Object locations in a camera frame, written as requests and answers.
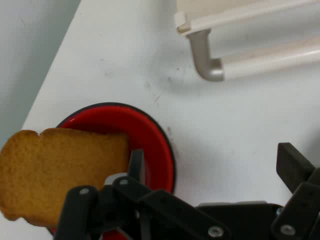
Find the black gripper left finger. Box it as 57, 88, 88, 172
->
53, 149, 232, 240

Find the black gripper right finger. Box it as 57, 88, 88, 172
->
271, 142, 320, 240

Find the red bowl with black rim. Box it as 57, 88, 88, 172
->
47, 102, 177, 240

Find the toasted bread slice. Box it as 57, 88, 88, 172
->
0, 127, 130, 229

